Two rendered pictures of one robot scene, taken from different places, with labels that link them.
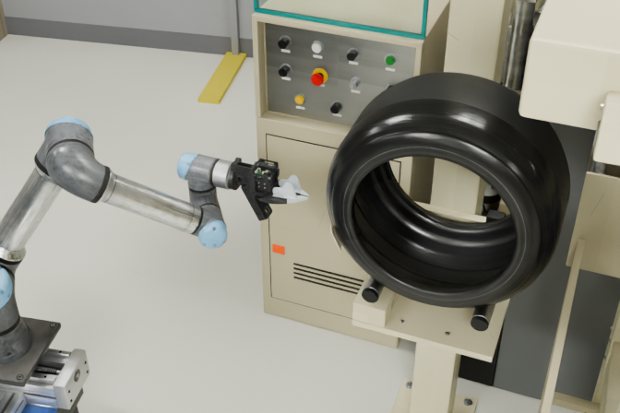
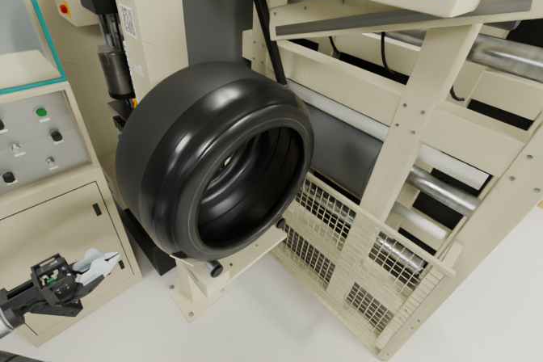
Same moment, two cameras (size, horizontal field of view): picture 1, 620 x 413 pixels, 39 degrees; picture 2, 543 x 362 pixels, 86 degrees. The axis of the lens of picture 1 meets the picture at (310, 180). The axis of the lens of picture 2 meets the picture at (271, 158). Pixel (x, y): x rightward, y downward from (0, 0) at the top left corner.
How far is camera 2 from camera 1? 1.52 m
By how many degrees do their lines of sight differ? 54
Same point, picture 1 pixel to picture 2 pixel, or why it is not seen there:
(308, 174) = (17, 242)
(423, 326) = (242, 254)
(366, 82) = (27, 141)
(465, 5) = (150, 7)
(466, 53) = (164, 56)
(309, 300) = not seen: hidden behind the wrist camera
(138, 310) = not seen: outside the picture
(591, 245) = not seen: hidden behind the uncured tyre
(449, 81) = (202, 71)
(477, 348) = (276, 237)
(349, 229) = (197, 244)
